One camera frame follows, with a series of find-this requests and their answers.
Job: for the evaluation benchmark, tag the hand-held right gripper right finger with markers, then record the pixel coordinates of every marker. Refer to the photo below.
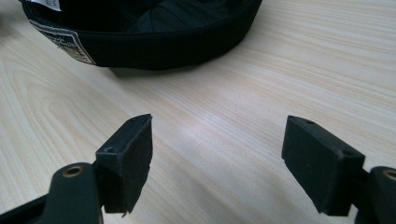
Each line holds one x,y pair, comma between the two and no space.
320,168

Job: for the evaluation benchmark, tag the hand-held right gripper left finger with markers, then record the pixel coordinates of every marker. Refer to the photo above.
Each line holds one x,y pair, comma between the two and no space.
124,168

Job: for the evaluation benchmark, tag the black cap with patch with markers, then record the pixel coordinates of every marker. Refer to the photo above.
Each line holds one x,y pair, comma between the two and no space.
149,46

